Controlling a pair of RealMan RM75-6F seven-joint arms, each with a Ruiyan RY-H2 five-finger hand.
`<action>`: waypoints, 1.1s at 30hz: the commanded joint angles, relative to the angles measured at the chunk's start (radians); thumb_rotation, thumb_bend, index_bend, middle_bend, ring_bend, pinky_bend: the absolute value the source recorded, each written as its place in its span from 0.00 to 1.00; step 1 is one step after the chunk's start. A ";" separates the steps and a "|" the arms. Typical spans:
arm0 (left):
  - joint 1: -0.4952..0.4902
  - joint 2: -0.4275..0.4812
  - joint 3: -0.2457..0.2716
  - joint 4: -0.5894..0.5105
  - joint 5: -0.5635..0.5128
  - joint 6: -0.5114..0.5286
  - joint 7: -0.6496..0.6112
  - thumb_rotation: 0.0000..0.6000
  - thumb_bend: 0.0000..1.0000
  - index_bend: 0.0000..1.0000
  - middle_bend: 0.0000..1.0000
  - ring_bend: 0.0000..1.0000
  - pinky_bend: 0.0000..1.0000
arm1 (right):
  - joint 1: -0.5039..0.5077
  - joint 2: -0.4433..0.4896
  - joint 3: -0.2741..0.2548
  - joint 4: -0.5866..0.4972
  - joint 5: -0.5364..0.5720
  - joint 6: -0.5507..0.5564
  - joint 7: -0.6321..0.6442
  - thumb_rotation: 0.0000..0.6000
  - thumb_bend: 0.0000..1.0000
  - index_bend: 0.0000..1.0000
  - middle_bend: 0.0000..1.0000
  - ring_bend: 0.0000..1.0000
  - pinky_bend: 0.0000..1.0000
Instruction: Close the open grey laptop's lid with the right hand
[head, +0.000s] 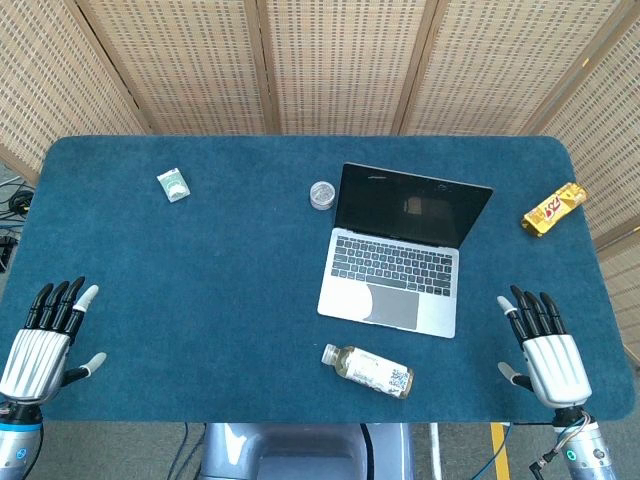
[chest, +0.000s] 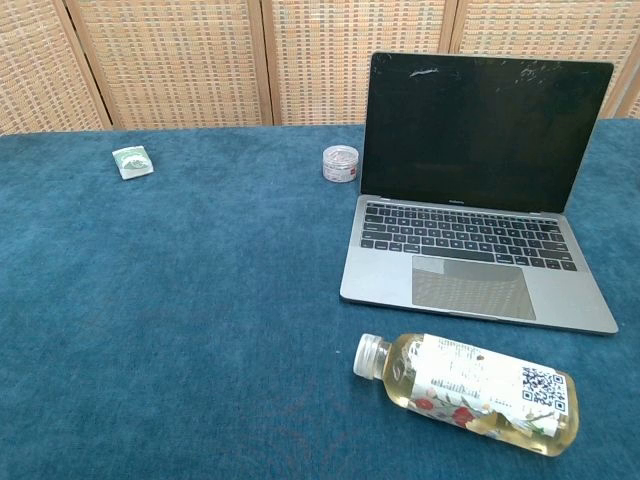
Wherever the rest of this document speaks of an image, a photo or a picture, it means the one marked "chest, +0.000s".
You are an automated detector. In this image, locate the grey laptop computer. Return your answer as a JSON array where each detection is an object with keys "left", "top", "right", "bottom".
[{"left": 338, "top": 51, "right": 620, "bottom": 336}]

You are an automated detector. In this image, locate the small clear plastic jar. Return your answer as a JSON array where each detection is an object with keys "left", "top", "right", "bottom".
[{"left": 321, "top": 145, "right": 361, "bottom": 183}]

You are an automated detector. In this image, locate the blue table cloth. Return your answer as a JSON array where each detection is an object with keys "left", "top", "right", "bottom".
[{"left": 0, "top": 118, "right": 640, "bottom": 480}]

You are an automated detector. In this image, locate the green white paper packet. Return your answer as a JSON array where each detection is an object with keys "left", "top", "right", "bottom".
[{"left": 111, "top": 144, "right": 154, "bottom": 180}]

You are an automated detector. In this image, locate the clear bottle yellow liquid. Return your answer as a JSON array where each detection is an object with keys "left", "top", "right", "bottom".
[{"left": 352, "top": 332, "right": 581, "bottom": 458}]

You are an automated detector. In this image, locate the woven wooden folding screen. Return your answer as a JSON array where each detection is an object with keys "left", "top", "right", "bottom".
[{"left": 0, "top": 0, "right": 640, "bottom": 136}]

